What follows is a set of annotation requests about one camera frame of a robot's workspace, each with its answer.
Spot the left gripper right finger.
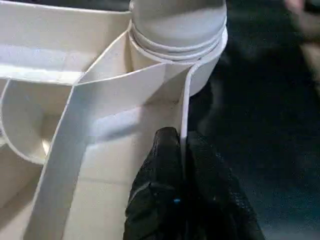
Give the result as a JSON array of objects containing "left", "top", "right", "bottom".
[{"left": 184, "top": 132, "right": 265, "bottom": 240}]

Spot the white plastic table top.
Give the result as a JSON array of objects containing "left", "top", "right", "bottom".
[{"left": 0, "top": 0, "right": 230, "bottom": 240}]

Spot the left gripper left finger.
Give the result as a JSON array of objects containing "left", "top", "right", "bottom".
[{"left": 123, "top": 126, "right": 187, "bottom": 240}]

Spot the black mat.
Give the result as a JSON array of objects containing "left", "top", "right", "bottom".
[{"left": 187, "top": 0, "right": 320, "bottom": 240}]

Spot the white plastic table leg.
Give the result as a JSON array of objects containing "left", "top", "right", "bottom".
[{"left": 128, "top": 0, "right": 229, "bottom": 63}]

